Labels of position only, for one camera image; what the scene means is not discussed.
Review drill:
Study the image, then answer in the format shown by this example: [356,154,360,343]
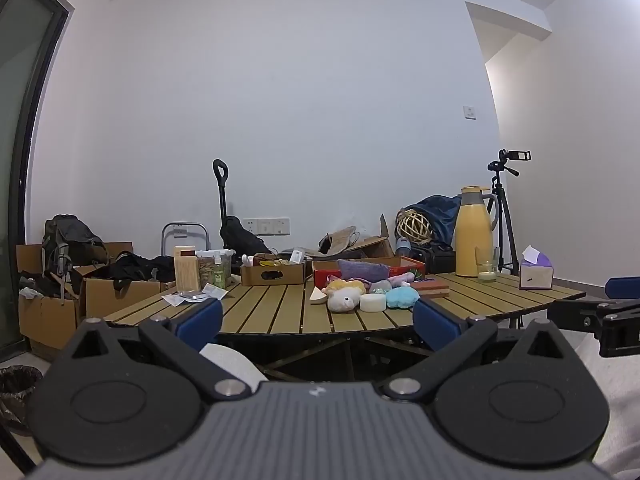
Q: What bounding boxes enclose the black trolley handle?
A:
[212,159,232,251]

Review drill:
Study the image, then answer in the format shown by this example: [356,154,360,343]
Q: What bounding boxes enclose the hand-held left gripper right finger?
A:
[381,299,576,403]

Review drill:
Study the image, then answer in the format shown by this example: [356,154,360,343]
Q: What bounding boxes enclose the metal folding chair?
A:
[161,221,210,261]

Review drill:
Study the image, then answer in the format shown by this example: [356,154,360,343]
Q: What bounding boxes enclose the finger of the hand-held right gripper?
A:
[605,276,640,300]
[547,300,621,331]

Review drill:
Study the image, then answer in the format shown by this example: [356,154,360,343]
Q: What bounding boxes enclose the cardboard box with black clothes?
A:
[82,265,176,318]

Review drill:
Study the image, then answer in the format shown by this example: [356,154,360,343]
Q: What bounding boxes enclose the white plush toy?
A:
[326,291,362,314]

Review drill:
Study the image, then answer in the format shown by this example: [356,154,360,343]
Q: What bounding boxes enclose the black bag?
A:
[220,216,273,263]

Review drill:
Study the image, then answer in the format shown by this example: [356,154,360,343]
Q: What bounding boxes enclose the cardboard box with backpack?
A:
[16,242,83,351]

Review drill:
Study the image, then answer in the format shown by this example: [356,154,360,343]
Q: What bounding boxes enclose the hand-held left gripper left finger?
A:
[60,299,253,402]

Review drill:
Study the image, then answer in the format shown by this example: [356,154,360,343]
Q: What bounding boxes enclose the black video camera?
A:
[487,149,532,177]

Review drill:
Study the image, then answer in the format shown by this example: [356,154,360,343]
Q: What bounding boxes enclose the small brown cardboard box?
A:
[240,256,307,287]

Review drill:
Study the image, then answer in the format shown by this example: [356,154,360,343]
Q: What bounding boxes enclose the red cardboard box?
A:
[312,256,426,291]

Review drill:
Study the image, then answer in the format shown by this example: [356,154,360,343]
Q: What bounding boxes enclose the dark grey backpack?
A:
[41,215,110,291]

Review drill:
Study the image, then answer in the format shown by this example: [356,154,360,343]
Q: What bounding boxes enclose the dark framed glass door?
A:
[0,0,71,361]

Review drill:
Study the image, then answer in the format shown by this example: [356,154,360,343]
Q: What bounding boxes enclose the yellow plush toy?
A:
[322,279,368,297]

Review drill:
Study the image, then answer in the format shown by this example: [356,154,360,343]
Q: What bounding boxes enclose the person's light clothing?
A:
[570,330,640,480]

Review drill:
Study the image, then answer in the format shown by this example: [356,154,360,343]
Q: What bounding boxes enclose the clear plastic jar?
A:
[196,250,235,290]

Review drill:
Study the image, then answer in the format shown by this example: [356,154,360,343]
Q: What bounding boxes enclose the dark blue cloth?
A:
[402,195,463,251]

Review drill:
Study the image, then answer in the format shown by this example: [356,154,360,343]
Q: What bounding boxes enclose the black clothes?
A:
[100,252,176,283]

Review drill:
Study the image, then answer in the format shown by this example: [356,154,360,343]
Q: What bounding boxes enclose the wicker ball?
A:
[396,210,433,247]

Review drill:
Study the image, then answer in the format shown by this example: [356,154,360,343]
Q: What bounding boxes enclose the yellow thermos jug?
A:
[454,186,499,278]

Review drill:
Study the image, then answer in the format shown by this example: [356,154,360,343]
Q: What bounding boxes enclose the clear glass cup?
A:
[475,246,501,282]

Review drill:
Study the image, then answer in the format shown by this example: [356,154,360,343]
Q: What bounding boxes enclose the purple tissue box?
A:
[518,245,555,291]

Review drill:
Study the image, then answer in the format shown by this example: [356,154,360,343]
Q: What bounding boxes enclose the large open cardboard box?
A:
[320,214,396,260]

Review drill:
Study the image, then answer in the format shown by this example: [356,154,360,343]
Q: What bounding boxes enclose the light blue plush toy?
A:
[386,286,421,309]

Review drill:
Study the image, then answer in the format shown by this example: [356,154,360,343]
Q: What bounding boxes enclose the brown paper bag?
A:
[320,226,360,256]

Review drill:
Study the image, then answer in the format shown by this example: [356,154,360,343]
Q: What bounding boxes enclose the black case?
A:
[412,245,457,275]

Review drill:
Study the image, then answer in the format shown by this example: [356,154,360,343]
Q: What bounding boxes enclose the white wall socket strip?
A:
[243,217,291,236]

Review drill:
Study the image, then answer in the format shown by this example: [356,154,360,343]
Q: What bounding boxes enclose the black tripod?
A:
[487,170,521,277]

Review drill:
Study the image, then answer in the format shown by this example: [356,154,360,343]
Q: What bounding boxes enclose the dark purple cloth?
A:
[337,258,392,282]

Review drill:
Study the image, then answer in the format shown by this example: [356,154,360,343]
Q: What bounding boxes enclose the black mesh trash bin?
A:
[0,366,45,436]

